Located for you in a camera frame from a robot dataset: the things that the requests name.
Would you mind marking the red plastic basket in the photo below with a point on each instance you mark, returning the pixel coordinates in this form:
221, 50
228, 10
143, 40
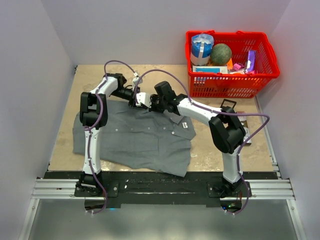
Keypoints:
246, 86

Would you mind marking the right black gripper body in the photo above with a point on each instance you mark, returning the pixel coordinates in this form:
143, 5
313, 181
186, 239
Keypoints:
158, 104

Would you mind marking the grey button shirt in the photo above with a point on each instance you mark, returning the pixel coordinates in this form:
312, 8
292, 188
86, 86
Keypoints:
140, 139

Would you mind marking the white blue box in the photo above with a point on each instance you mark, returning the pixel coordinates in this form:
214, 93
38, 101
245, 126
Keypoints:
210, 69

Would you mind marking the orange packet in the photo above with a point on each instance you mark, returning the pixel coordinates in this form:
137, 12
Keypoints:
229, 64

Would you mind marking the pink small packet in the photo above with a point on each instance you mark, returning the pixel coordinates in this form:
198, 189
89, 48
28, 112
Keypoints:
237, 67

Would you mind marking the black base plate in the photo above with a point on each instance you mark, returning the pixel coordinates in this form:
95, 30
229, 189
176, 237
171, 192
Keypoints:
155, 188

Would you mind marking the blue white wrapped roll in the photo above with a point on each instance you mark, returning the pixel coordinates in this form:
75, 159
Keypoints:
201, 47

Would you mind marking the purple snack packet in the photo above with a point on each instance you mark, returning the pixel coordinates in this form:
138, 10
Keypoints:
250, 64

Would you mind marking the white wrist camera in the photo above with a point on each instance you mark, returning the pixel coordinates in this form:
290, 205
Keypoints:
135, 82
143, 99

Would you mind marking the white shirt label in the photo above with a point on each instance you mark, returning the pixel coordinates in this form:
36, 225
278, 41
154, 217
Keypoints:
184, 125

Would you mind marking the dark long box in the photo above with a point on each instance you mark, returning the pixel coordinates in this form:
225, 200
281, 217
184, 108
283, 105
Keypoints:
244, 122

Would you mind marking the green round ball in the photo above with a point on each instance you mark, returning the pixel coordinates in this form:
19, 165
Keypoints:
220, 54

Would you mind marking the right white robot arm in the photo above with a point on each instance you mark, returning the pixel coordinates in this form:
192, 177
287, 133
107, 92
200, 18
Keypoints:
225, 127

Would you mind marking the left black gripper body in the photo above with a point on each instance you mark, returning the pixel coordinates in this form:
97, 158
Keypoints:
129, 95

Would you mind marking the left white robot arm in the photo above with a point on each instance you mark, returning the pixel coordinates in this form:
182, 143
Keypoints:
93, 116

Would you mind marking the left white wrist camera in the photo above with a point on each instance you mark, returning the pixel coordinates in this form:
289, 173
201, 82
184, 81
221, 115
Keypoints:
135, 82

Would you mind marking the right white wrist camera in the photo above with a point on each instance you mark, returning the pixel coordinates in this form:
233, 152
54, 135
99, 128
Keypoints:
143, 99

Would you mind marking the black square frame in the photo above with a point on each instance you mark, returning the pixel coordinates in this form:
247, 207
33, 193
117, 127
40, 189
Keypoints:
228, 103

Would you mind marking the aluminium rail frame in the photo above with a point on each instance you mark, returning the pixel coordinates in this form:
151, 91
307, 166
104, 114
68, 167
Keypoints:
54, 213

